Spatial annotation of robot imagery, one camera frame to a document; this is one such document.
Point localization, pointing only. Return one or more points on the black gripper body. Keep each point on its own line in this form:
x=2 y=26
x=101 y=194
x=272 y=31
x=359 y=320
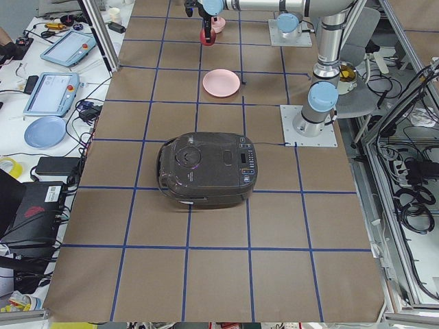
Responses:
x=208 y=19

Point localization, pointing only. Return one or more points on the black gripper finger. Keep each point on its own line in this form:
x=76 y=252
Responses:
x=208 y=34

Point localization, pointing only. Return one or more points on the pink bowl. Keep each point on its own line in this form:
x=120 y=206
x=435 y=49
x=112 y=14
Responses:
x=218 y=24

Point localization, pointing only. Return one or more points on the red apple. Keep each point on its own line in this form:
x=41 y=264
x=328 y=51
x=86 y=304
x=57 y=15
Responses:
x=202 y=40

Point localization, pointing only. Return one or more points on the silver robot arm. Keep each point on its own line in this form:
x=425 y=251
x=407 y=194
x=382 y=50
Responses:
x=323 y=94
x=289 y=24

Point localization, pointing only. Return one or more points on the pink plate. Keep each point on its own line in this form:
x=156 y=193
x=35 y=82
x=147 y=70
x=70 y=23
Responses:
x=221 y=83

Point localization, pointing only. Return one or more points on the white bowl yellow contents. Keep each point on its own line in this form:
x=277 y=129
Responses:
x=348 y=78

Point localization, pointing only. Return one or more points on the blue plate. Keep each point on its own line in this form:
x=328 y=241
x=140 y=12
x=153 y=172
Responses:
x=45 y=132

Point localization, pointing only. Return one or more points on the upper blue teach pendant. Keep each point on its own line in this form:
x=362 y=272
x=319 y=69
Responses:
x=70 y=49

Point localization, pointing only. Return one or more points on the blue teach pendant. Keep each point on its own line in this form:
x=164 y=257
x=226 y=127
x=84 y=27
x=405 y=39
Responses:
x=70 y=49
x=52 y=95

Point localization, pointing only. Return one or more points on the dark brown rice cooker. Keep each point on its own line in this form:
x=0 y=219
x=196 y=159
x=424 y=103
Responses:
x=207 y=168

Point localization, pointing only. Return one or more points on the grey office chair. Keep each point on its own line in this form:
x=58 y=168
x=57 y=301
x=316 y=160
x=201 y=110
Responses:
x=359 y=101

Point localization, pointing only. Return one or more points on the lower blue teach pendant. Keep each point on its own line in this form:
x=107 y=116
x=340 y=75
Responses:
x=52 y=95

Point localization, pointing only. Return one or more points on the black smartphone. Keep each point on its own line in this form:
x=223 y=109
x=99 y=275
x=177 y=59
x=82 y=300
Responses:
x=30 y=84

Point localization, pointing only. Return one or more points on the black power adapter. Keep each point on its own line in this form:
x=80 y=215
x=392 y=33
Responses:
x=56 y=166

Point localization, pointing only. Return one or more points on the yellow tape roll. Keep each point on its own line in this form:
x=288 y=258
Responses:
x=11 y=166

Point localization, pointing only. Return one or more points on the black computer box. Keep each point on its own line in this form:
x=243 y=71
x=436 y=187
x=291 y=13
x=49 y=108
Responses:
x=31 y=212

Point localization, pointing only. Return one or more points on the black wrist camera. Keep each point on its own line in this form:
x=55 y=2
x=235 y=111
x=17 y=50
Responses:
x=190 y=5

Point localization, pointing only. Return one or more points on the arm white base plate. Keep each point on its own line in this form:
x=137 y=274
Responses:
x=298 y=132
x=300 y=37

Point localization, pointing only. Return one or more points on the aluminium frame post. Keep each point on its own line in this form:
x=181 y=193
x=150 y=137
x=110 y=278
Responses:
x=99 y=30

